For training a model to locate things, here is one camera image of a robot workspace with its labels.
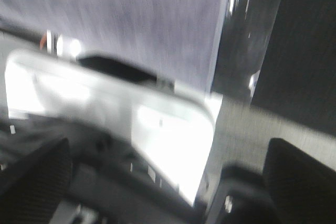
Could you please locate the dark grey towel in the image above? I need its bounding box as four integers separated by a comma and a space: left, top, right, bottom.
1, 0, 228, 91

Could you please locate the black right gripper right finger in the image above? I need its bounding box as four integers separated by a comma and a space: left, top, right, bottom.
263, 138, 335, 223

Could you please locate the black felt table mat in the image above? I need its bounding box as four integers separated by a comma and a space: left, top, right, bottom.
209, 0, 336, 169

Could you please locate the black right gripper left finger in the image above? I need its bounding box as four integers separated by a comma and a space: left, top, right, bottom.
1, 138, 72, 223

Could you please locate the right clear tape strip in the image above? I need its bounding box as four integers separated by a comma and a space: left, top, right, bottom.
212, 0, 281, 103

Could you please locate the white plastic storage bin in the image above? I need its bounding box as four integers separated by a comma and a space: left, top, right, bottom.
4, 49, 223, 205

